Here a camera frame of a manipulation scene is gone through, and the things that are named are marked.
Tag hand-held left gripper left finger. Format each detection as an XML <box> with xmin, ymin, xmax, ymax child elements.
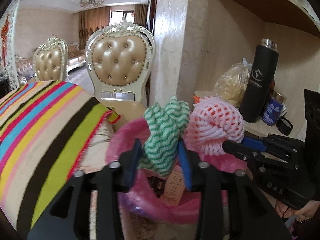
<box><xmin>26</xmin><ymin>139</ymin><xmax>143</xmax><ymax>240</ymax></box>

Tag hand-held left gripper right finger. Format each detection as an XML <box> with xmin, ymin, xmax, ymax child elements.
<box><xmin>178</xmin><ymin>141</ymin><xmax>293</xmax><ymax>240</ymax></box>

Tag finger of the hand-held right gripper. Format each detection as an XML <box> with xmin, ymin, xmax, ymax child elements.
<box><xmin>222</xmin><ymin>140</ymin><xmax>264</xmax><ymax>164</ymax></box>
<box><xmin>243</xmin><ymin>133</ymin><xmax>304</xmax><ymax>155</ymax></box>

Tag small pink foam fruit net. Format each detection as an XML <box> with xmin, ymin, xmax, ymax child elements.
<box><xmin>184</xmin><ymin>97</ymin><xmax>245</xmax><ymax>156</ymax></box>

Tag green white wavy cloth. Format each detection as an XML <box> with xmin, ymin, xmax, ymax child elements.
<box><xmin>138</xmin><ymin>96</ymin><xmax>190</xmax><ymax>176</ymax></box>

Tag pink trash bag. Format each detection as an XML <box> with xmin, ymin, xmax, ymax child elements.
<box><xmin>105</xmin><ymin>119</ymin><xmax>248</xmax><ymax>224</ymax></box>

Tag purple trash bag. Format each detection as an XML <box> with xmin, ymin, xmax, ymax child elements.
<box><xmin>118</xmin><ymin>192</ymin><xmax>160</xmax><ymax>216</ymax></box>

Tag person's right hand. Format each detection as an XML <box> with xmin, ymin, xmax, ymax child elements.
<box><xmin>276</xmin><ymin>195</ymin><xmax>320</xmax><ymax>224</ymax></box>

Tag dark brown packet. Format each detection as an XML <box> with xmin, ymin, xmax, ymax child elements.
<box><xmin>147</xmin><ymin>176</ymin><xmax>165</xmax><ymax>198</ymax></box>

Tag black tape roll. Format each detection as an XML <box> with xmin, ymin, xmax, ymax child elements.
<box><xmin>277</xmin><ymin>116</ymin><xmax>293</xmax><ymax>135</ymax></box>

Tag beige floral tablecloth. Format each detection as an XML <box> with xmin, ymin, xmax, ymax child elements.
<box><xmin>72</xmin><ymin>97</ymin><xmax>160</xmax><ymax>240</ymax></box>

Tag blue label jar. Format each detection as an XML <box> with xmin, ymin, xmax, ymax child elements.
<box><xmin>262</xmin><ymin>91</ymin><xmax>287</xmax><ymax>126</ymax></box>

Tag black thermos bottle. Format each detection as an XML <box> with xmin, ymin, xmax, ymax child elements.
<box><xmin>239</xmin><ymin>38</ymin><xmax>279</xmax><ymax>124</ymax></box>

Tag clear bag of food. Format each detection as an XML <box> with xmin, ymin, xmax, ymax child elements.
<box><xmin>213</xmin><ymin>58</ymin><xmax>252</xmax><ymax>105</ymax></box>

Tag striped colourful tablecloth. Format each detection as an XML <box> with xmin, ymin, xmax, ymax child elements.
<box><xmin>0</xmin><ymin>80</ymin><xmax>120</xmax><ymax>230</ymax></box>

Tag beige tufted carved chair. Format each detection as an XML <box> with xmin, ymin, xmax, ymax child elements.
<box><xmin>32</xmin><ymin>36</ymin><xmax>68</xmax><ymax>83</ymax></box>
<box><xmin>85</xmin><ymin>17</ymin><xmax>155</xmax><ymax>105</ymax></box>

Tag beige carved sofa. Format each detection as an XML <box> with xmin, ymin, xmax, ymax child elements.
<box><xmin>67</xmin><ymin>41</ymin><xmax>87</xmax><ymax>73</ymax></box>

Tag wooden corner shelf unit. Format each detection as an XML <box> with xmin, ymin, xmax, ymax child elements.
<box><xmin>177</xmin><ymin>0</ymin><xmax>320</xmax><ymax>155</ymax></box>

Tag carved white armchair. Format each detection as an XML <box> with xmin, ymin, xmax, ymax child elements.
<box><xmin>15</xmin><ymin>55</ymin><xmax>35</xmax><ymax>85</ymax></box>

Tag brown curtains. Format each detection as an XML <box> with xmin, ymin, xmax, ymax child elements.
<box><xmin>79</xmin><ymin>4</ymin><xmax>150</xmax><ymax>43</ymax></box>

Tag white lattice screen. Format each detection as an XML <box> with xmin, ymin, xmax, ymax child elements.
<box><xmin>0</xmin><ymin>0</ymin><xmax>21</xmax><ymax>88</ymax></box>

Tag red knot wall ornament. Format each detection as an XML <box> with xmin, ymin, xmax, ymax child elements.
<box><xmin>0</xmin><ymin>14</ymin><xmax>11</xmax><ymax>63</ymax></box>

